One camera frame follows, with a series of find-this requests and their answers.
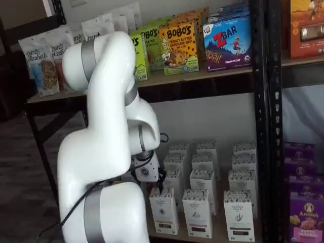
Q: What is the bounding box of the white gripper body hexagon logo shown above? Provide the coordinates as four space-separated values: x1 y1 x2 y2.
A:
133 151 160 183

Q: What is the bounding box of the white box yellow strip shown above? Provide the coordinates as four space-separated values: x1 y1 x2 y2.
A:
163 153 188 175
148 187 180 235
163 169 184 203
168 143 190 157

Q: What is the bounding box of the white box pink strip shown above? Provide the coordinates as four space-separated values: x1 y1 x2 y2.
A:
182 188 213 239
196 141 218 156
189 169 217 216
191 153 219 175

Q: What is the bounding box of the white box dark strip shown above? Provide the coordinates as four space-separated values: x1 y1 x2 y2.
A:
228 169 257 216
231 153 257 173
232 141 256 156
223 190 256 242

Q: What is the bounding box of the green Bobo's apple pie box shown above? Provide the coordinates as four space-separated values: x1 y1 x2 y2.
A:
139 16 175 73
129 32 150 82

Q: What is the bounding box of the yellow Bobo's peanut butter box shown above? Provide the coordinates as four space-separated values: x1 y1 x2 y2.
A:
177 7 210 26
168 14 203 69
158 21 200 76

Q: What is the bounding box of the purple Annie's box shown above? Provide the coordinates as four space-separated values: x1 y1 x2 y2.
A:
290 192 324 243
283 143 316 163
288 174 324 200
283 158 318 178

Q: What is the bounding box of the blue Zbar box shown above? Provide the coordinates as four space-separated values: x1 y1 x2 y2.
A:
207 2 250 23
202 11 253 72

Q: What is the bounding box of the orange snack box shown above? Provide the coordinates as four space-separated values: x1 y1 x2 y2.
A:
288 0 324 60

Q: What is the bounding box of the black metal shelving rack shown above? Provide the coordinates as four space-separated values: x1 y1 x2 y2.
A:
25 0 270 243
268 0 324 243

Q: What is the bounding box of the orange label granola bag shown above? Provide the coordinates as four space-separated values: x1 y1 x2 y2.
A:
48 25 76 93
70 26 85 47

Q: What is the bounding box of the blue label granola bag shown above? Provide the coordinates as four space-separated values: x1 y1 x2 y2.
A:
19 37 60 97

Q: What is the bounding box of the white fabric backdrop sheet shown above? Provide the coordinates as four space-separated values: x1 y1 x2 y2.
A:
282 86 324 145

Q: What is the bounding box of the white granola bag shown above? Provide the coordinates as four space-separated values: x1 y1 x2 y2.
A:
111 2 141 35
80 14 114 43

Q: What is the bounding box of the dark brown furniture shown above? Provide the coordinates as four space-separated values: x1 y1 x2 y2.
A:
0 15 29 123

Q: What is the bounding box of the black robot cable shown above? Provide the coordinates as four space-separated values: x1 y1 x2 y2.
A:
59 132 170 227

